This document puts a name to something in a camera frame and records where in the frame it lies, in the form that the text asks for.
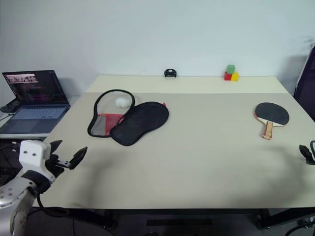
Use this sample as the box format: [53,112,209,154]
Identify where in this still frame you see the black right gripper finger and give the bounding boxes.
[299,144,315,165]

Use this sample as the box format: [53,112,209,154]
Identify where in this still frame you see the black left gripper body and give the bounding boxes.
[46,152,71,178]

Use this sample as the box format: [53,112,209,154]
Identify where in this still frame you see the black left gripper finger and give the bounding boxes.
[50,140,63,156]
[69,146,89,171]

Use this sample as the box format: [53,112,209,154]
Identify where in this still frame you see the black table tennis paddle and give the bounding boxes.
[252,102,290,141]

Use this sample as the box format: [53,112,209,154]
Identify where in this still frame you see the white fluffy pom-pom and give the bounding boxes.
[115,97,131,109]

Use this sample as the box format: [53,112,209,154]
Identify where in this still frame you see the black red paddle case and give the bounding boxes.
[87,88,170,147]

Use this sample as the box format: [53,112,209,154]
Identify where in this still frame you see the open dark blue laptop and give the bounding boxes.
[0,70,71,135]

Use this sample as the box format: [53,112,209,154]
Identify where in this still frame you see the dark chair back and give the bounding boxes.
[293,43,315,122]

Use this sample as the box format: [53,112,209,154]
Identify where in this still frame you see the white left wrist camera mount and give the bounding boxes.
[19,139,57,184]

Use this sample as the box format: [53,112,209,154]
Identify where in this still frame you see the black looping arm cable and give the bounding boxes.
[34,186,72,218]

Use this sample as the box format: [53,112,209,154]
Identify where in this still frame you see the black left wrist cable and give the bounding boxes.
[0,140,22,159]

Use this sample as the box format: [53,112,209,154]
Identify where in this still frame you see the black table frame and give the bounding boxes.
[68,207,315,230]

